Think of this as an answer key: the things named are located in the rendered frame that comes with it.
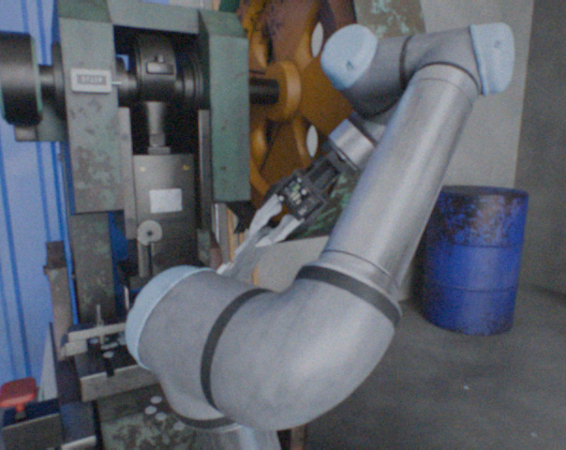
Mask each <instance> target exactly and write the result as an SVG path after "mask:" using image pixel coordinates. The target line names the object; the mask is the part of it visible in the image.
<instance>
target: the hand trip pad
mask: <svg viewBox="0 0 566 450"><path fill-rule="evenodd" d="M36 394H37V382H36V379H35V378H31V377H29V378H24V379H20V380H15V381H11V382H5V383H4V384H2V385H1V386H0V406H2V408H6V407H10V406H15V408H16V412H21V411H23V410H24V409H25V404H24V403H26V402H29V401H31V400H33V399H34V397H35V396H36Z"/></svg>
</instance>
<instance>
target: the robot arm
mask: <svg viewBox="0 0 566 450"><path fill-rule="evenodd" d="M320 65H321V69H322V70H323V71H324V72H325V74H326V75H327V76H328V78H329V79H330V80H331V82H332V85H333V87H334V88H335V90H337V91H338V92H339V93H341V94H342V95H343V96H344V98H345V99H346V100H347V101H348V102H349V104H350V105H351V106H352V107H353V109H354V112H353V113H352V114H351V115H350V116H349V117H348V118H347V119H348V120H347V119H345V120H344V121H343V122H342V123H341V124H340V125H339V126H337V127H336V128H335V130H334V131H333V132H332V133H331V134H330V135H329V139H330V141H328V140H326V141H325V142H324V143H323V144H322V145H321V146H322V147H323V149H324V151H325V152H326V153H327V156H326V157H325V156H320V157H318V158H316V159H315V160H314V161H313V162H312V163H310V164H309V165H308V166H307V168H306V169H301V168H298V169H297V170H295V171H293V173H292V174H291V175H290V176H289V177H287V176H286V175H283V176H282V177H281V179H280V180H278V181H277V182H275V183H274V184H273V185H272V186H271V187H270V188H269V189H268V191H266V193H265V195H264V197H263V200H262V203H261V207H260V208H259V210H258V212H257V214H256V216H255V217H254V220H253V223H252V225H251V228H249V232H248V238H249V237H251V235H252V234H253V233H255V232H256V231H257V230H259V229H260V228H261V227H262V226H263V225H265V224H266V223H268V222H269V220H270V217H271V216H272V215H276V214H277V213H278V212H279V211H281V209H282V208H283V205H282V203H283V204H284V205H286V207H287V208H288V209H289V210H290V211H291V213H288V214H287V215H286V216H284V217H283V218H282V219H281V221H280V224H279V225H278V226H276V227H274V228H273V229H272V230H271V231H270V232H269V233H267V234H265V235H263V236H262V238H261V239H260V240H259V241H258V242H257V243H256V244H255V247H263V246H268V245H271V244H273V243H275V242H278V241H280V240H283V239H286V238H287V237H288V235H291V234H293V233H297V232H300V231H303V230H305V229H306V228H308V227H309V226H310V225H311V224H312V222H313V221H314V218H315V217H316V216H317V215H320V210H321V209H322V208H323V207H324V206H325V205H326V204H328V201H329V198H330V197H329V196H328V193H327V192H326V191H325V189H326V188H328V187H329V186H330V185H331V183H333V182H334V181H335V180H336V179H337V178H338V177H339V176H340V175H341V174H343V173H346V174H348V175H349V176H350V177H353V176H354V175H355V174H356V173H358V172H357V169H358V170H362V169H363V168H364V167H365V166H366V167H365V170H364V171H363V173H362V175H361V177H360V179H359V181H358V183H357V186H356V188H355V189H354V190H353V192H352V193H351V195H350V197H349V199H348V202H347V204H346V206H345V208H344V210H343V212H342V214H341V216H340V218H339V219H338V222H337V223H336V224H335V226H334V228H333V230H332V232H331V234H330V237H329V239H328V241H327V242H326V244H325V246H324V248H323V250H322V252H321V254H320V257H319V258H318V259H317V260H316V261H313V262H307V263H304V264H303V265H301V266H300V268H299V270H298V273H297V275H296V276H295V278H294V280H293V282H292V283H291V285H290V286H289V287H288V288H287V290H286V291H283V292H274V291H271V290H268V288H264V287H261V286H258V285H255V284H252V283H248V282H244V281H242V280H239V279H236V278H231V277H226V276H223V275H220V274H219V273H218V272H217V271H215V270H213V269H211V268H199V267H194V266H177V267H173V268H171V269H168V270H166V271H164V272H162V274H159V275H158V276H156V277H155V278H153V279H152V280H151V281H150V282H149V283H148V284H147V285H146V286H145V287H144V288H143V289H142V291H141V293H139V295H138V296H137V298H136V299H135V303H134V306H133V308H132V309H131V310H130V311H129V314H128V317H127V326H126V341H127V347H128V349H129V351H130V353H131V355H132V356H134V358H135V359H136V360H137V362H138V363H139V364H140V365H141V366H142V367H144V368H148V369H151V370H152V371H154V372H155V374H156V376H157V378H158V379H159V382H160V384H161V386H162V389H163V391H164V394H165V397H166V399H167V401H168V404H170V406H171V410H172V412H173V414H174V416H175V417H176V418H177V421H179V422H180V423H181V424H182V425H184V426H185V427H187V428H193V429H196V431H197V434H198V437H199V439H200V442H201V447H202V450H281V449H280V446H279V442H278V438H277V434H276V430H279V429H285V428H294V427H297V426H300V425H302V424H304V423H308V422H310V421H312V420H314V419H316V418H318V417H320V416H321V415H323V414H324V413H326V412H328V411H329V410H331V409H332V408H333V407H334V406H335V405H337V404H338V403H339V402H341V401H342V400H344V399H346V398H347V397H348V396H349V395H350V394H351V393H352V391H353V390H354V389H355V388H356V387H357V386H358V385H359V384H360V383H362V382H363V381H364V380H365V379H366V378H367V376H368V375H369V374H370V373H371V370H372V369H373V368H374V366H375V365H376V364H377V363H378V362H379V361H380V359H381V358H382V356H383V355H384V353H385V352H386V349H387V347H388V345H389V343H390V341H391V339H392V337H393V334H394V332H395V328H396V327H397V326H398V323H399V321H400V318H401V315H402V311H401V308H400V306H399V304H398V302H397V300H396V295H397V292H398V290H399V287H400V285H401V282H402V280H403V278H404V276H405V273H406V271H407V268H408V266H409V263H410V260H411V257H413V254H414V251H415V249H416V248H417V245H418V243H419V241H420V238H421V235H422V232H423V230H424V228H425V224H426V222H427V220H428V217H429V214H430V212H431V210H432V207H433V205H435V204H434V203H435V202H436V200H437V198H438V195H439V191H440V189H441V187H442V184H443V182H444V179H445V176H446V174H447V172H448V170H449V168H450V165H451V163H452V160H453V157H454V153H455V151H456V149H457V146H458V145H459V142H460V140H461V137H462V134H463V132H464V129H465V127H466V125H467V123H468V122H469V120H470V117H471V114H472V111H473V109H474V107H475V104H476V102H477V99H478V97H479V95H483V97H486V96H488V95H491V94H498V93H500V92H502V91H503V90H504V89H506V88H507V87H508V86H509V84H510V81H511V78H512V75H513V71H514V39H513V35H512V32H511V30H510V27H509V26H508V25H507V24H505V23H502V22H497V23H488V24H480V25H474V24H470V25H469V26H467V27H460V28H455V29H449V30H443V31H438V32H430V33H424V34H419V35H409V36H403V37H393V38H386V39H381V40H377V39H376V37H375V34H374V33H372V32H370V30H369V29H368V28H366V27H363V26H361V25H359V24H354V25H350V26H347V27H344V28H342V29H340V30H339V31H337V32H336V33H335V34H334V35H332V37H331V38H330V39H329V40H328V43H327V44H326V46H325V48H323V51H322V52H321V57H320Z"/></svg>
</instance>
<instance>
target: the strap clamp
mask: <svg viewBox="0 0 566 450"><path fill-rule="evenodd" d="M95 307H96V319H95V322H93V323H88V324H83V325H78V326H72V327H69V328H68V329H67V334H64V336H63V337H61V338H62V339H60V342H61V351H62V356H66V355H71V354H75V353H83V352H88V343H86V338H89V337H94V336H98V344H104V343H105V335H104V334H109V333H114V332H119V331H124V330H126V326H127V317H124V318H119V319H113V320H107V321H105V318H103V309H102V304H96V305H95Z"/></svg>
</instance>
